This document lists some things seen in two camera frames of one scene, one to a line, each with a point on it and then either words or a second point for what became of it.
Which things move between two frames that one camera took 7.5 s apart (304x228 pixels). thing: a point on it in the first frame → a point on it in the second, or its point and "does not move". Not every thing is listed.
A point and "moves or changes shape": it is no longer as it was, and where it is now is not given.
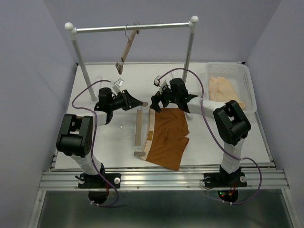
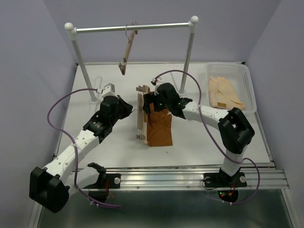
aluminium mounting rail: (158, 180) does not move
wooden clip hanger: (138, 130) → (142, 117)
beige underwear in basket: (220, 90) does not move
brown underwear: (166, 141) moves or changes shape
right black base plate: (227, 184) does not move
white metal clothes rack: (72, 32) does not move
